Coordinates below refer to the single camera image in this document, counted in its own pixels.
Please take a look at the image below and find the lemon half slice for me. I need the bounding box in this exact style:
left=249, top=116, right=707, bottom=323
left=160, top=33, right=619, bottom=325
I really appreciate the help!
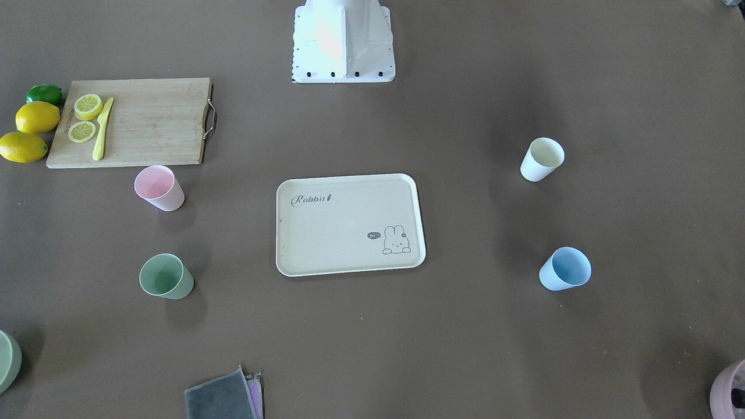
left=73, top=94, right=104, bottom=121
left=67, top=121, right=97, bottom=143

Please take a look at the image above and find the yellow lemon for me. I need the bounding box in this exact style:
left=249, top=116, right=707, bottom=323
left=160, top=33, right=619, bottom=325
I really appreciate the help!
left=15, top=101, right=60, bottom=134
left=1, top=131, right=48, bottom=164

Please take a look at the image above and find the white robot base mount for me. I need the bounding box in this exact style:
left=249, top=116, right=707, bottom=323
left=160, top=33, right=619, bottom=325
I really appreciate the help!
left=291, top=1, right=396, bottom=83

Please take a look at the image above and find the lemon half slice lower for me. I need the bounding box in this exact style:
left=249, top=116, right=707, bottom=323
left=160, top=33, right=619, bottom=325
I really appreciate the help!
left=67, top=121, right=97, bottom=143

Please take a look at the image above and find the lemon half slice upper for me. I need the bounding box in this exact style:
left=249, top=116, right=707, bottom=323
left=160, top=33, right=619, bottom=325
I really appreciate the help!
left=73, top=94, right=104, bottom=121

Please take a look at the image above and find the green cup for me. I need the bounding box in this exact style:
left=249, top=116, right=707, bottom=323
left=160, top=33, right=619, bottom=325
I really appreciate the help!
left=139, top=254, right=194, bottom=300

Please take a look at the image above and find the white cup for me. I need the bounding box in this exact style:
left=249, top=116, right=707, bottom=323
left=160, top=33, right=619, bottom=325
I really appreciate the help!
left=520, top=137, right=566, bottom=182

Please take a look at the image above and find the blue cup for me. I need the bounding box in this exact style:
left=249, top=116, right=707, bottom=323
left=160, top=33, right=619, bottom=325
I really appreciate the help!
left=538, top=247, right=593, bottom=291

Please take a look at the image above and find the pink cloth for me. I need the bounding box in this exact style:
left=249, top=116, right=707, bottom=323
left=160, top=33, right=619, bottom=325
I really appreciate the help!
left=245, top=371, right=264, bottom=419

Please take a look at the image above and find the grey cloth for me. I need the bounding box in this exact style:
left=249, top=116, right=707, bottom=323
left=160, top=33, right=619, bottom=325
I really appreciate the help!
left=184, top=368, right=253, bottom=418

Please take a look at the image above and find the yellow lemon lower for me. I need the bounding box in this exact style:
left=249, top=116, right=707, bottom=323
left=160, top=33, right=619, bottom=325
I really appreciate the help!
left=1, top=131, right=48, bottom=164

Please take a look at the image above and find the yellow plastic knife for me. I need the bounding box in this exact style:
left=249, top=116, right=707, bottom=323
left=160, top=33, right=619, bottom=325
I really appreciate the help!
left=91, top=97, right=115, bottom=160

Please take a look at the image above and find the yellow lemon upper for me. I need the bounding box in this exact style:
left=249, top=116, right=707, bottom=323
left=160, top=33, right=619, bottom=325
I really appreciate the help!
left=15, top=101, right=60, bottom=134

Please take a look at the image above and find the beige rabbit tray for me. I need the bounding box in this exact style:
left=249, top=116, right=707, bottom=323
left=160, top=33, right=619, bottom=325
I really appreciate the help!
left=276, top=174, right=427, bottom=278

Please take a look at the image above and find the green lime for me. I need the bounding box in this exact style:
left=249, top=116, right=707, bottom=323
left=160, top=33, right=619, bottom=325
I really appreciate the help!
left=26, top=83, right=63, bottom=106

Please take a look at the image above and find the wooden cutting board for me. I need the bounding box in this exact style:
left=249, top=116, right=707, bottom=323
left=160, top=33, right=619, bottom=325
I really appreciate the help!
left=46, top=77, right=212, bottom=169

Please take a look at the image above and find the pink mixing bowl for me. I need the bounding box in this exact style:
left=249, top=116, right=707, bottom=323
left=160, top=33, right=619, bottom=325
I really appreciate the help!
left=709, top=360, right=744, bottom=418

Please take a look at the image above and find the pink cup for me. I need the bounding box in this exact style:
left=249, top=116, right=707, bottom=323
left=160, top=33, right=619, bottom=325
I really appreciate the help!
left=134, top=165, right=185, bottom=212

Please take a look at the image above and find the light green bowl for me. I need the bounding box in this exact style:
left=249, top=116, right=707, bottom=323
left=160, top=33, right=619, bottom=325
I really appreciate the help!
left=0, top=331, right=22, bottom=393

